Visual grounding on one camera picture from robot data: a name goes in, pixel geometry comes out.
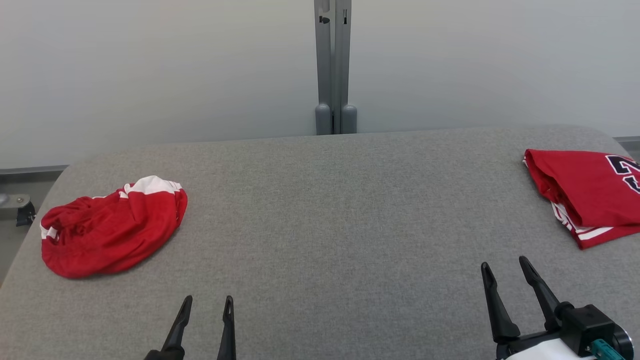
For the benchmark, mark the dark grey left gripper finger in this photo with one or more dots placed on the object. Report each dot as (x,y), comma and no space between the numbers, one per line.
(176,335)
(228,335)

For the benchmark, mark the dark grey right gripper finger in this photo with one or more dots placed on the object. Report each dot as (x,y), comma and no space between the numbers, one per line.
(542,295)
(500,310)

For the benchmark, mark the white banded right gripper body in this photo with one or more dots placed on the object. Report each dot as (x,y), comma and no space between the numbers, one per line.
(540,350)

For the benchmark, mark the red basketball jersey white trim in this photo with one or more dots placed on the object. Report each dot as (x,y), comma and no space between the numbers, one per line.
(585,190)

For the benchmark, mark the red shorts white waistband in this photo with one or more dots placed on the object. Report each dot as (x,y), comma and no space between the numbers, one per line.
(110,230)

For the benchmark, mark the teal right camera connector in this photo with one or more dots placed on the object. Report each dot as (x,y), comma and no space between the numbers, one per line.
(605,350)

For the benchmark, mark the grey wall base rail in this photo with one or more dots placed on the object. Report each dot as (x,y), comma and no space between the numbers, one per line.
(627,144)
(30,170)

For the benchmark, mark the metal bracket black foot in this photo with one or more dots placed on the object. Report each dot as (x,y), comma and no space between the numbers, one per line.
(22,207)

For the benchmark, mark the grey double partition post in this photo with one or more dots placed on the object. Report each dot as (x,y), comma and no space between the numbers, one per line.
(332,75)

